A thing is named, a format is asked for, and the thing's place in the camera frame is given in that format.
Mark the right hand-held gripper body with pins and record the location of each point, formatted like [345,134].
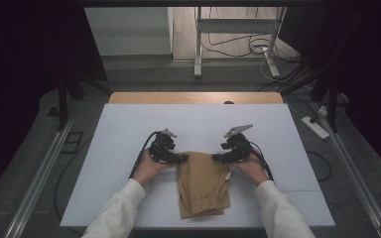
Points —
[238,148]

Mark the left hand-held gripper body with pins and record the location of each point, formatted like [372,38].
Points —
[161,148]

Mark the tan pants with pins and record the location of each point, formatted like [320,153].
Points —
[203,185]

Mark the person's left hand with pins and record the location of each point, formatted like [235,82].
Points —
[149,170]

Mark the person's right hand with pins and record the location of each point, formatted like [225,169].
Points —
[251,170]

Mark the white table mat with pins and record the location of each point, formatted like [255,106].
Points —
[119,132]

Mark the black table grommet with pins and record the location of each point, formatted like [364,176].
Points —
[228,102]

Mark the wooden table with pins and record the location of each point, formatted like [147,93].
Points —
[178,98]

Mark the white power strip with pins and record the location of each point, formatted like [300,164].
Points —
[315,127]

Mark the white plug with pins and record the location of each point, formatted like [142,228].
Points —
[322,111]

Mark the black stand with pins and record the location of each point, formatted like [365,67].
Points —
[332,109]
[63,109]

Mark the pale grey cabinet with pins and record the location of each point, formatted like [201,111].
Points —
[129,33]

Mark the dark curtain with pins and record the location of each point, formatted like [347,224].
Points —
[370,82]
[20,82]

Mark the white metal stand frame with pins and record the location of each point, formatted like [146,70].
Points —
[197,49]

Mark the metal floor rail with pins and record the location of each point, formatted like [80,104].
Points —
[39,185]
[354,178]

